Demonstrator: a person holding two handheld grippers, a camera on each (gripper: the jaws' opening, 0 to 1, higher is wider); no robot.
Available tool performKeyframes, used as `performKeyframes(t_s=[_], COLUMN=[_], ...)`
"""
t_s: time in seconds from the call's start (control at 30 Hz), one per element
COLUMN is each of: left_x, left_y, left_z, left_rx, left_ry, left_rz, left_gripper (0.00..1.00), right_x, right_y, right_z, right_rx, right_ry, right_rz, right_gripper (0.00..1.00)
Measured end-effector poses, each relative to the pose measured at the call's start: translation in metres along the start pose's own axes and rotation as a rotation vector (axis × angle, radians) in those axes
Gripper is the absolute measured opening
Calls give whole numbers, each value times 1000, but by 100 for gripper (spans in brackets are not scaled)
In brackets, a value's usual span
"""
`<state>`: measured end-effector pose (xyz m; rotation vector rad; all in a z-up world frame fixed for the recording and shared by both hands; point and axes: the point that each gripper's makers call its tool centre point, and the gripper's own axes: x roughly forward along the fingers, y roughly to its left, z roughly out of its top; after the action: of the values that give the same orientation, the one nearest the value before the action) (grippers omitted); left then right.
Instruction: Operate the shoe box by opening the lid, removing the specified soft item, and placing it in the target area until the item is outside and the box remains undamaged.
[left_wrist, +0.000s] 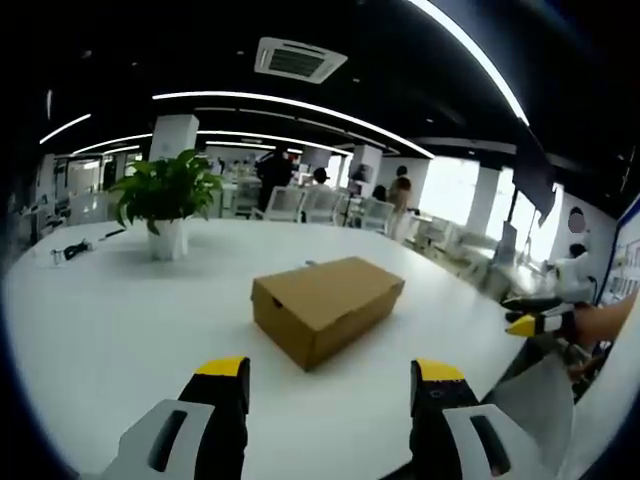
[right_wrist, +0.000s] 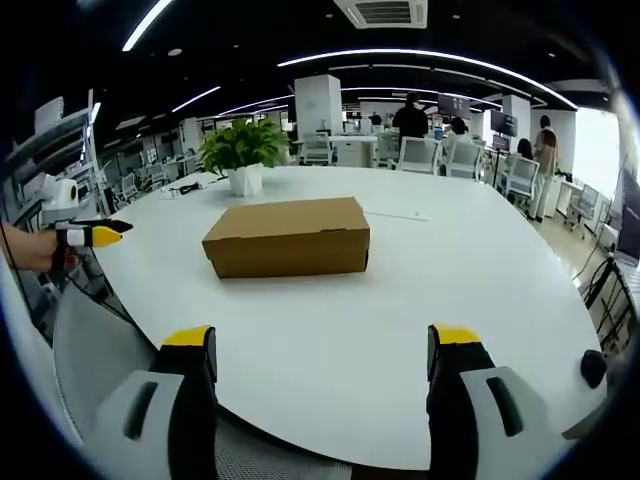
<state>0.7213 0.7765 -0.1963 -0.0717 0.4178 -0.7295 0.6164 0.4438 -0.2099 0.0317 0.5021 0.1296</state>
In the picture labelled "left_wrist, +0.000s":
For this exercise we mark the long ceiling light strip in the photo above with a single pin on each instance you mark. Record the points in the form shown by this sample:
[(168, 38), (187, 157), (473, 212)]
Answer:
[(300, 106), (480, 55)]

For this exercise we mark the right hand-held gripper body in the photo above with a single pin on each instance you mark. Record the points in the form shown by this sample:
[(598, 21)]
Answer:
[(574, 277)]

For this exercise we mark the white mesh office chair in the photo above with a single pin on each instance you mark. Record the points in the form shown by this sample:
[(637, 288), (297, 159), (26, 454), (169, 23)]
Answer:
[(378, 215), (325, 206), (286, 204)]

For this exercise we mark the short ceiling light strip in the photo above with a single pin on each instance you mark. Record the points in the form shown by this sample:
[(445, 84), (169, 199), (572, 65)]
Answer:
[(65, 128)]

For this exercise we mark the brown cardboard shoe box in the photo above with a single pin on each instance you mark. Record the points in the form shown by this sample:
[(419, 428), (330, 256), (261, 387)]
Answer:
[(325, 295)]

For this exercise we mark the white ceiling air conditioner vent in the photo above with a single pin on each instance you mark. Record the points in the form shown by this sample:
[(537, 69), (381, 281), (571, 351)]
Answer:
[(300, 60)]

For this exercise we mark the black panel on stand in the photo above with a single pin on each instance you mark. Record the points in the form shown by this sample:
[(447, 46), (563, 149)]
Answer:
[(537, 175)]

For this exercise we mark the green potted plant white pot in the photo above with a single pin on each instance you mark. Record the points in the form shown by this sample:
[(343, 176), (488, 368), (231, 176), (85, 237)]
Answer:
[(167, 195)]

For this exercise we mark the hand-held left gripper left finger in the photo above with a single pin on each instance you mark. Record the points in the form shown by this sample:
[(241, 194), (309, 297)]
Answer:
[(200, 430)]

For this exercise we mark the grey cloth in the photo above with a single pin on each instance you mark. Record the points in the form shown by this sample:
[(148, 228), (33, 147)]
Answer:
[(540, 405)]

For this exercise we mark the blue framed whiteboard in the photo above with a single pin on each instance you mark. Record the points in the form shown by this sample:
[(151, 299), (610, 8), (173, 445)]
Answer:
[(625, 255)]

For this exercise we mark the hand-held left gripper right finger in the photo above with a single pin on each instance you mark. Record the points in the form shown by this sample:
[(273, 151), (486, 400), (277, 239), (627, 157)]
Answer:
[(450, 425)]

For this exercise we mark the black pen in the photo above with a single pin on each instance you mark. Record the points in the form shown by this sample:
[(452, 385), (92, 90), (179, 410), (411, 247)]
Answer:
[(112, 233)]

